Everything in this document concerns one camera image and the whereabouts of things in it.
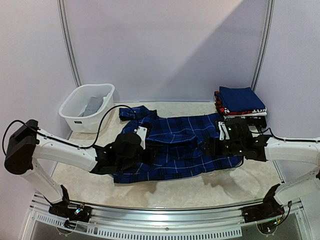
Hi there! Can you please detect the blue plaid shirt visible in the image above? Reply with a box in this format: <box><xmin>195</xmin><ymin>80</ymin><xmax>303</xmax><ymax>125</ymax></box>
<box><xmin>113</xmin><ymin>105</ymin><xmax>244</xmax><ymax>184</ymax></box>

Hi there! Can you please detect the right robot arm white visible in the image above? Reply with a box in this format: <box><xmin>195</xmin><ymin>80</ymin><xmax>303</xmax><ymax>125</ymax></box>
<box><xmin>203</xmin><ymin>118</ymin><xmax>320</xmax><ymax>218</ymax></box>

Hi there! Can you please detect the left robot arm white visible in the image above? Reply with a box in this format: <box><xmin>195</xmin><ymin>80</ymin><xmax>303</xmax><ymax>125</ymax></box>
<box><xmin>3</xmin><ymin>119</ymin><xmax>155</xmax><ymax>217</ymax></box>

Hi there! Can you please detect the white plastic laundry basket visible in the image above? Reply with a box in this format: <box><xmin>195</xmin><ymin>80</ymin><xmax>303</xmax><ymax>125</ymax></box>
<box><xmin>58</xmin><ymin>83</ymin><xmax>115</xmax><ymax>134</ymax></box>

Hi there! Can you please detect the white folded garment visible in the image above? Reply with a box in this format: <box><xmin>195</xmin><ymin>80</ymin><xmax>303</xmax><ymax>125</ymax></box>
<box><xmin>222</xmin><ymin>110</ymin><xmax>267</xmax><ymax>119</ymax></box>

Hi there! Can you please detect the red black folded garment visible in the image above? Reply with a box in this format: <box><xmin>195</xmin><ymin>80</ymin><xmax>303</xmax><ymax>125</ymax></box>
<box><xmin>214</xmin><ymin>91</ymin><xmax>267</xmax><ymax>116</ymax></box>

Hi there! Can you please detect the grey folded garment in basket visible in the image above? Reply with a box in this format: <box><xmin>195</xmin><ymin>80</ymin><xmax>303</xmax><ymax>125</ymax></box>
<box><xmin>79</xmin><ymin>96</ymin><xmax>107</xmax><ymax>117</ymax></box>

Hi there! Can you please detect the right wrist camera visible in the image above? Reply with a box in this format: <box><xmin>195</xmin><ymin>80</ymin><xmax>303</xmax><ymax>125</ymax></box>
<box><xmin>215</xmin><ymin>120</ymin><xmax>230</xmax><ymax>141</ymax></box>

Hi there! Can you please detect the aluminium front rail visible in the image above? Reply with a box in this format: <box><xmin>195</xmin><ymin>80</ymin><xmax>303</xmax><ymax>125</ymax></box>
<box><xmin>22</xmin><ymin>193</ymin><xmax>313</xmax><ymax>240</ymax></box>

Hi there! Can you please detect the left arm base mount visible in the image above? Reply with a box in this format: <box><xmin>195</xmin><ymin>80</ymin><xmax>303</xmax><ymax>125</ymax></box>
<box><xmin>48</xmin><ymin>199</ymin><xmax>93</xmax><ymax>230</ymax></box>

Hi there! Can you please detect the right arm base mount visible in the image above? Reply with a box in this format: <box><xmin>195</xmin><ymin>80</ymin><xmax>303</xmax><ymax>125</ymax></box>
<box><xmin>240</xmin><ymin>198</ymin><xmax>292</xmax><ymax>235</ymax></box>

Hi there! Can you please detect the right wall aluminium profile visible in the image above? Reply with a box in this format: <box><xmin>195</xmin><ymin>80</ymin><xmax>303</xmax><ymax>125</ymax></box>
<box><xmin>250</xmin><ymin>0</ymin><xmax>275</xmax><ymax>92</ymax></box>

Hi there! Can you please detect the wall aluminium profile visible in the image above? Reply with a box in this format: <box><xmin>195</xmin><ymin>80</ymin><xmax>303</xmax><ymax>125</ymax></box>
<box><xmin>250</xmin><ymin>0</ymin><xmax>275</xmax><ymax>92</ymax></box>
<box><xmin>57</xmin><ymin>0</ymin><xmax>82</xmax><ymax>87</ymax></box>

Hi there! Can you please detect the left wall aluminium profile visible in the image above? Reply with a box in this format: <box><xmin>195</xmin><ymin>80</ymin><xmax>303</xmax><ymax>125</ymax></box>
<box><xmin>57</xmin><ymin>0</ymin><xmax>82</xmax><ymax>87</ymax></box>

